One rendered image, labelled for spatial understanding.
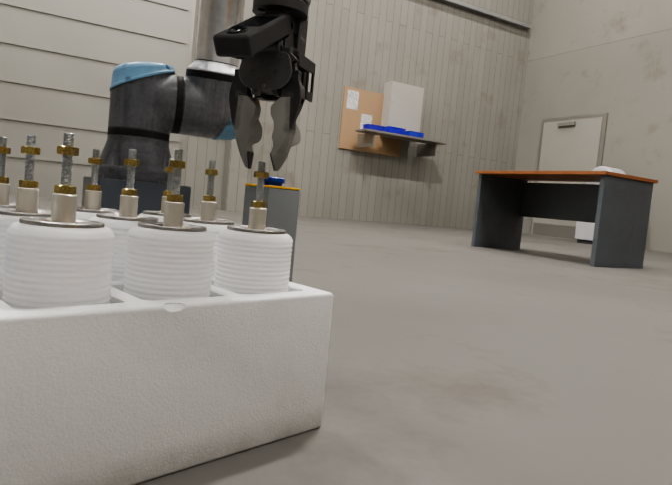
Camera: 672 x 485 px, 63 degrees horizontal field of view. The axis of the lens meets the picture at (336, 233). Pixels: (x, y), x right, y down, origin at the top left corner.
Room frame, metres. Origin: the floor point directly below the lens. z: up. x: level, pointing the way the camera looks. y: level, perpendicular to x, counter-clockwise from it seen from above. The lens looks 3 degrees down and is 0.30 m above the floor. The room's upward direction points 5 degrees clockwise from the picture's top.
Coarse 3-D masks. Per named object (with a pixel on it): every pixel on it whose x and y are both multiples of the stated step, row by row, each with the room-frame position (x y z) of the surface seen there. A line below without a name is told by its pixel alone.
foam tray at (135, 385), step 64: (0, 320) 0.44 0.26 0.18; (64, 320) 0.47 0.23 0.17; (128, 320) 0.51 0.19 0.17; (192, 320) 0.56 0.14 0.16; (256, 320) 0.62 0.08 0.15; (320, 320) 0.69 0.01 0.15; (0, 384) 0.44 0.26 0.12; (64, 384) 0.47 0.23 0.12; (128, 384) 0.51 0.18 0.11; (192, 384) 0.56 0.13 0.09; (256, 384) 0.62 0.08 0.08; (320, 384) 0.70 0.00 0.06; (0, 448) 0.44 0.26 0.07; (64, 448) 0.48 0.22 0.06; (128, 448) 0.52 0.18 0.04; (192, 448) 0.57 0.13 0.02
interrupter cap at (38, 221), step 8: (32, 224) 0.50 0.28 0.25; (40, 224) 0.50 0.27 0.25; (48, 224) 0.50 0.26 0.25; (56, 224) 0.50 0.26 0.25; (64, 224) 0.51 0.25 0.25; (72, 224) 0.51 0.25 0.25; (80, 224) 0.51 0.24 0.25; (88, 224) 0.52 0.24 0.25; (96, 224) 0.53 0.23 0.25; (104, 224) 0.55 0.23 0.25
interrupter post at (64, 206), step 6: (54, 198) 0.53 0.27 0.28; (60, 198) 0.53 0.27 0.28; (66, 198) 0.53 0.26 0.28; (72, 198) 0.53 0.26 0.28; (54, 204) 0.53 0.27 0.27; (60, 204) 0.53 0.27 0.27; (66, 204) 0.53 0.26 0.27; (72, 204) 0.53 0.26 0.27; (54, 210) 0.53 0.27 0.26; (60, 210) 0.53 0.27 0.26; (66, 210) 0.53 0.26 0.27; (72, 210) 0.53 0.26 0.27; (54, 216) 0.53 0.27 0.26; (60, 216) 0.53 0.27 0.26; (66, 216) 0.53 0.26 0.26; (72, 216) 0.54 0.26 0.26; (60, 222) 0.53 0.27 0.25; (66, 222) 0.53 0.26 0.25; (72, 222) 0.54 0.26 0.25
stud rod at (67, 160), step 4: (64, 136) 0.53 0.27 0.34; (68, 136) 0.53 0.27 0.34; (72, 136) 0.54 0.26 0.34; (64, 140) 0.54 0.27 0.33; (68, 140) 0.53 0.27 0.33; (72, 140) 0.54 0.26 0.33; (64, 144) 0.53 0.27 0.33; (68, 144) 0.53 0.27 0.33; (72, 144) 0.54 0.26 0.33; (64, 156) 0.53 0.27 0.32; (68, 156) 0.54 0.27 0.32; (64, 160) 0.53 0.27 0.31; (68, 160) 0.54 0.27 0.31; (72, 160) 0.54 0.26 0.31; (64, 164) 0.53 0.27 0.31; (68, 164) 0.54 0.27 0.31; (64, 168) 0.53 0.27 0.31; (68, 168) 0.54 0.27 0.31; (64, 172) 0.53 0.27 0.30; (68, 172) 0.54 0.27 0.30; (64, 176) 0.53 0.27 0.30; (68, 176) 0.54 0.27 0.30; (64, 180) 0.53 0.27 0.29; (68, 180) 0.54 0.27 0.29; (60, 184) 0.54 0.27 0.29; (64, 184) 0.53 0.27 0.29; (68, 184) 0.54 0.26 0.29
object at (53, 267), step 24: (24, 240) 0.49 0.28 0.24; (48, 240) 0.49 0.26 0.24; (72, 240) 0.50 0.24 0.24; (96, 240) 0.52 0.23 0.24; (24, 264) 0.49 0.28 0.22; (48, 264) 0.49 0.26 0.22; (72, 264) 0.50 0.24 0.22; (96, 264) 0.52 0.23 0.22; (24, 288) 0.49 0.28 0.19; (48, 288) 0.49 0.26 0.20; (72, 288) 0.50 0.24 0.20; (96, 288) 0.52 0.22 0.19
